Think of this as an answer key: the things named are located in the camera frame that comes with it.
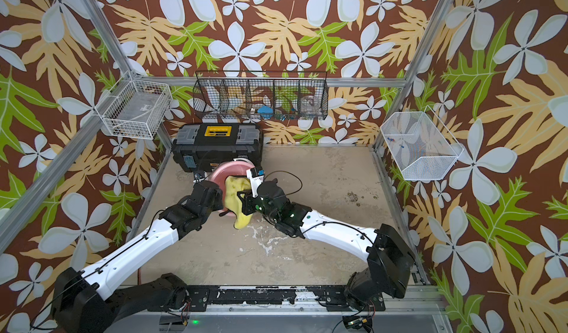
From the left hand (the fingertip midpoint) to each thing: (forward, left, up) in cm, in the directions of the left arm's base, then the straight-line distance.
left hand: (217, 192), depth 82 cm
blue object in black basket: (+34, -17, +11) cm, 40 cm away
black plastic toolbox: (+23, +13, +1) cm, 26 cm away
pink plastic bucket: (+3, -3, +9) cm, 9 cm away
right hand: (-5, -9, +7) cm, 12 cm away
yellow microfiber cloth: (-7, -8, +4) cm, 11 cm away
